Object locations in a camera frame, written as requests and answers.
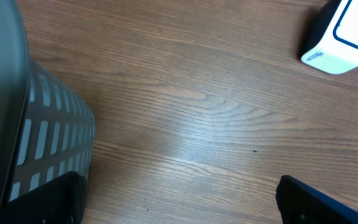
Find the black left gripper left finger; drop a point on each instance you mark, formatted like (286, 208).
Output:
(61, 200)

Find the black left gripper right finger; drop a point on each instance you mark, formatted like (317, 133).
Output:
(300, 203)

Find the white barcode scanner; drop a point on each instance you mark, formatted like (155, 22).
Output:
(332, 44)

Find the grey plastic mesh basket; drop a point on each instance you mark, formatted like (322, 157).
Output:
(46, 130)

